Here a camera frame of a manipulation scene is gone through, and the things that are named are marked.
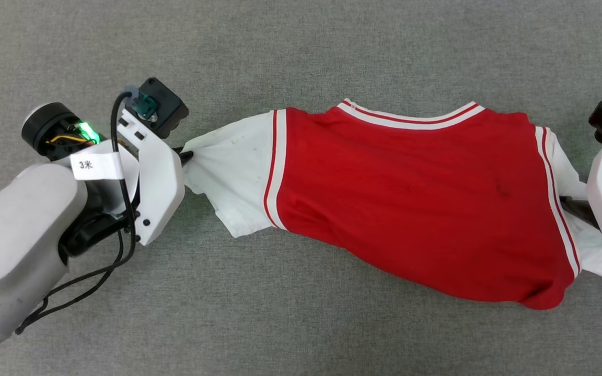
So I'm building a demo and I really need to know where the white cable label tag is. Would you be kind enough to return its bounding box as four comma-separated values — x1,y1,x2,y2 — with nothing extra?
70,151,124,181

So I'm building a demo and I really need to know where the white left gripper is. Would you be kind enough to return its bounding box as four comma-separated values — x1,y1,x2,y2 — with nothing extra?
117,109,195,246

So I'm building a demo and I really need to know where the grey fabric sofa cushion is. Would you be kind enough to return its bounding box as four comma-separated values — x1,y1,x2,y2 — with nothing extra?
0,0,602,376

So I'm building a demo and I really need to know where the red and white jersey shirt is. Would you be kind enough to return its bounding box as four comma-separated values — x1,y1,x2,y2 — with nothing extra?
182,98,602,311

